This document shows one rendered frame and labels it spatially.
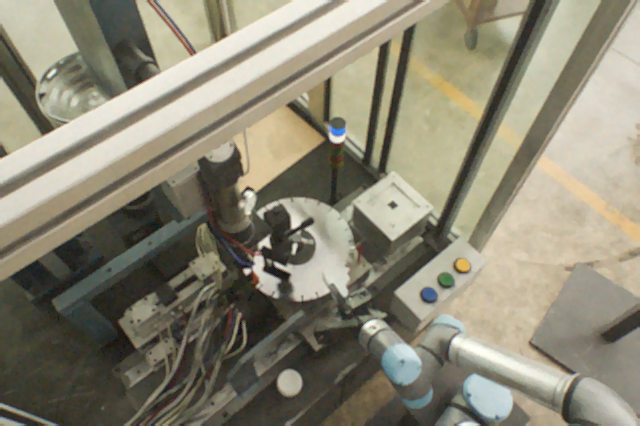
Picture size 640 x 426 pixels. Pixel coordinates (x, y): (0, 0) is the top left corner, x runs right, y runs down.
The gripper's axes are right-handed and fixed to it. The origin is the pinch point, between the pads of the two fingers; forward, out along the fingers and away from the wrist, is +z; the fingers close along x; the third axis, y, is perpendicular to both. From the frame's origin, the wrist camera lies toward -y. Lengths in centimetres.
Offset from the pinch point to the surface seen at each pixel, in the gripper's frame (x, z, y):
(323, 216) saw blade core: 9.4, 21.5, 12.0
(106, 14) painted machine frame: 80, 2, -23
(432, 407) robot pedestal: -39.7, -16.0, 14.5
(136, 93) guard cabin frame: 79, -72, -27
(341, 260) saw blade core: 1.1, 9.1, 9.4
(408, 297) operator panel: -12.6, -2.2, 21.6
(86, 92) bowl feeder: 56, 76, -34
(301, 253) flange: 5.9, 14.2, 0.3
